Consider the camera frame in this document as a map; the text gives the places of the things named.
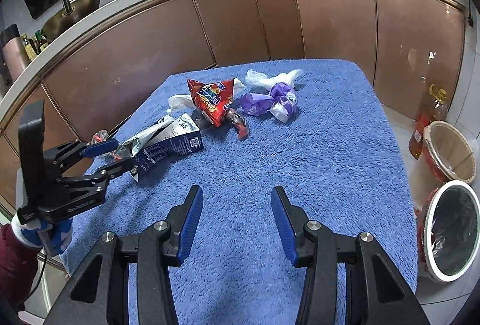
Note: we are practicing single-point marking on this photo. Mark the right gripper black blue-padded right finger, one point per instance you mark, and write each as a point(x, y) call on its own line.
point(376, 291)

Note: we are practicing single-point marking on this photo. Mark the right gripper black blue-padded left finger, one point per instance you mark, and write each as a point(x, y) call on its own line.
point(97, 292)

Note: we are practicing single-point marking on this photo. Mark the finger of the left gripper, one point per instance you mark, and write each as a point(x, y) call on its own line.
point(116, 169)
point(91, 151)

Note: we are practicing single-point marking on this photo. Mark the blue white milk carton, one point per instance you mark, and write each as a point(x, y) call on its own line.
point(169, 136)

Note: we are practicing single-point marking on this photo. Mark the white tissue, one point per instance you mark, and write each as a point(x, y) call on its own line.
point(178, 102)

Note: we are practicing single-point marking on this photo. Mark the red orange snack bag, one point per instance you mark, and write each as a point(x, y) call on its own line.
point(212, 100)

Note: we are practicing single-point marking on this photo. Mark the white plastic bag scrap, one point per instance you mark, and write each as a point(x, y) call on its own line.
point(258, 79)

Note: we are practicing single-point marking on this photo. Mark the purple white wrapper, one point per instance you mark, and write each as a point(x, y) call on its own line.
point(281, 102)

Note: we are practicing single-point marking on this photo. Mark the small red candy wrapper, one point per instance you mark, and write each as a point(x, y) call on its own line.
point(239, 123)

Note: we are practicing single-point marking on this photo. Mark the red sleeved left forearm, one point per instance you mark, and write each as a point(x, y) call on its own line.
point(18, 268)

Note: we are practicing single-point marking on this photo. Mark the white rimmed metal trash bin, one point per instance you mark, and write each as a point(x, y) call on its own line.
point(447, 228)

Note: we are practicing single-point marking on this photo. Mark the wooden beige trash bin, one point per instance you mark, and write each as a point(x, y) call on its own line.
point(446, 156)

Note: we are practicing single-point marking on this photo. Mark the brown kitchen cabinet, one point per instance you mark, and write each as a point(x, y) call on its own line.
point(100, 70)

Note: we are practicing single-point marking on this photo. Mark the blue white gloved left hand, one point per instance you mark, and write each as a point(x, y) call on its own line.
point(38, 233)

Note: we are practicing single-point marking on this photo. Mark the dark olive oil bottle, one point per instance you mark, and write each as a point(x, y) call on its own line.
point(34, 45)

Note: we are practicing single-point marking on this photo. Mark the pink thermos flask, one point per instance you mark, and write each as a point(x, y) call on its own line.
point(13, 51)

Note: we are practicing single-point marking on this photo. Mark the brass metal pot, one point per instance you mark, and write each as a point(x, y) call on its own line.
point(72, 11)

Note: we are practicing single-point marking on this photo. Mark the blue towel cloth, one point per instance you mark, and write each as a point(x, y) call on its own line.
point(337, 158)

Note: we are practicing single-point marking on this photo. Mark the cooking oil bottle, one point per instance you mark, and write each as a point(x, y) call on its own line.
point(433, 108)

